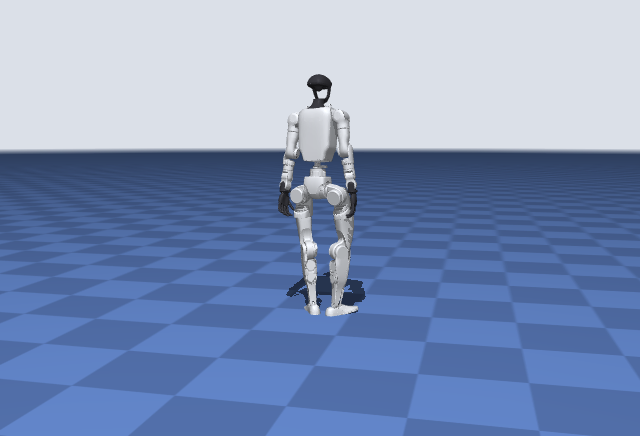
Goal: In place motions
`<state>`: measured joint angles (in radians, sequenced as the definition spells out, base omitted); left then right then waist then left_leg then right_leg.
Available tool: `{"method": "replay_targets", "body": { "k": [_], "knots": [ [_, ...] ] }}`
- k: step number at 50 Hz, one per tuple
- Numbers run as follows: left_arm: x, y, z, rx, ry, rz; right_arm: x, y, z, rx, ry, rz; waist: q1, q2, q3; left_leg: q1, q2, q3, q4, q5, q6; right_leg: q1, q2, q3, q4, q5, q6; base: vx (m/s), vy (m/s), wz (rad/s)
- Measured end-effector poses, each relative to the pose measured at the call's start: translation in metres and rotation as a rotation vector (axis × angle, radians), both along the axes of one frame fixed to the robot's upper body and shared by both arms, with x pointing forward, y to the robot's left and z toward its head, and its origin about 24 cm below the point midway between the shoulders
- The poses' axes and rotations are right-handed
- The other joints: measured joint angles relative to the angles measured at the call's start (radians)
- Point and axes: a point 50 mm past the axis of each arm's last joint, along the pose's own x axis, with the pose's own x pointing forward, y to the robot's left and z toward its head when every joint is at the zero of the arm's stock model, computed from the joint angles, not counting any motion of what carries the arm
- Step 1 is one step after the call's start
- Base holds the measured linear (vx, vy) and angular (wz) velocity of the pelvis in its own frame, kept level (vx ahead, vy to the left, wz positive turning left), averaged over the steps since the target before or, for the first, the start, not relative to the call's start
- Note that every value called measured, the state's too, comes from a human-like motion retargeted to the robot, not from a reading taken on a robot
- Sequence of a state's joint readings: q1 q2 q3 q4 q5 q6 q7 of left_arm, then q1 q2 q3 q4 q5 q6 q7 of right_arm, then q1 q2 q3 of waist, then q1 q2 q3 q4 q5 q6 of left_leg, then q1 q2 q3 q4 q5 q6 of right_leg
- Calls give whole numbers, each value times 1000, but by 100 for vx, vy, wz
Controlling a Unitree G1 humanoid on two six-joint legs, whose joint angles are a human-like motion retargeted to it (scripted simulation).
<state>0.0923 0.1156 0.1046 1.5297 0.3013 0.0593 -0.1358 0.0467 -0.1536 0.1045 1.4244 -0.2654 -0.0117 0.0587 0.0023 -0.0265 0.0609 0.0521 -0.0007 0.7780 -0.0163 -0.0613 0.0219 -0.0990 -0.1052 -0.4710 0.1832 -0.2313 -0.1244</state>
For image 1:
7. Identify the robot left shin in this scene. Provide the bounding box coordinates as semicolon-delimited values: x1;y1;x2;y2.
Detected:
301;243;317;306

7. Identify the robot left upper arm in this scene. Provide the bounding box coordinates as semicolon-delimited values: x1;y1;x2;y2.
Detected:
285;112;300;159

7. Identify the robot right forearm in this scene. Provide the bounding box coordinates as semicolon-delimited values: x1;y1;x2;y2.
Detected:
341;145;357;189

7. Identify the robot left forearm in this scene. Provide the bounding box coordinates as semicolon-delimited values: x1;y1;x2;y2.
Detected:
280;150;295;190

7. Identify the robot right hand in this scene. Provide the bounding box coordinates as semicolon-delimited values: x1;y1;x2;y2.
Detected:
346;182;358;218

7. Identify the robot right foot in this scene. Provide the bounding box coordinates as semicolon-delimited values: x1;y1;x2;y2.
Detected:
325;303;358;316

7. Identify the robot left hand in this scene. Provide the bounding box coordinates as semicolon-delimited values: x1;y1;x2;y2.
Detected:
278;181;294;216

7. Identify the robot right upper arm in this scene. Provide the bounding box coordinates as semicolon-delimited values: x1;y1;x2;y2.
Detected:
331;109;350;158

